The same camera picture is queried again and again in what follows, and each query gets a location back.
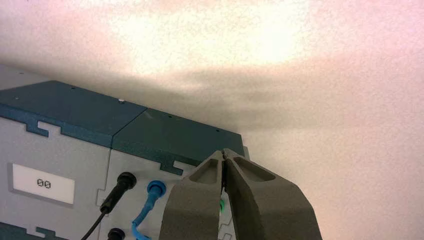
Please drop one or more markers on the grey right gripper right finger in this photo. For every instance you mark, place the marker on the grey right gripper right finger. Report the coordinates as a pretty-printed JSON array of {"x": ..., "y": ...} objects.
[{"x": 275, "y": 212}]

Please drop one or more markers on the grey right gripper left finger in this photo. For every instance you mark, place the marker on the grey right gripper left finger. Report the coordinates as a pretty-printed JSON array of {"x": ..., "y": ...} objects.
[{"x": 192, "y": 212}]

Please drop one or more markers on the teal grey control panel box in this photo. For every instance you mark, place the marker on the teal grey control panel box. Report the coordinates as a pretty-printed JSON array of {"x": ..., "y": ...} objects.
[{"x": 66, "y": 106}]

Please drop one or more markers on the white digital display window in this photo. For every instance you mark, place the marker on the white digital display window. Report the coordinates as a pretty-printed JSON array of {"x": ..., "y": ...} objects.
[{"x": 43, "y": 184}]

